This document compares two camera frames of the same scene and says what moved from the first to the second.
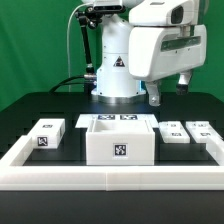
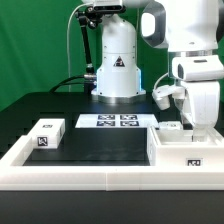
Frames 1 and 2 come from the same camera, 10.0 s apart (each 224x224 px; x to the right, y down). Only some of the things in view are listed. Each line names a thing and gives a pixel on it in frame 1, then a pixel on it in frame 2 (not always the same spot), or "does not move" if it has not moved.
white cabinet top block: x=47 y=133 does not move
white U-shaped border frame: x=16 y=176 does not move
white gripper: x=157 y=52 -> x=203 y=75
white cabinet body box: x=120 y=142 -> x=176 y=148
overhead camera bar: x=117 y=8 does not move
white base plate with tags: x=84 y=121 does not move
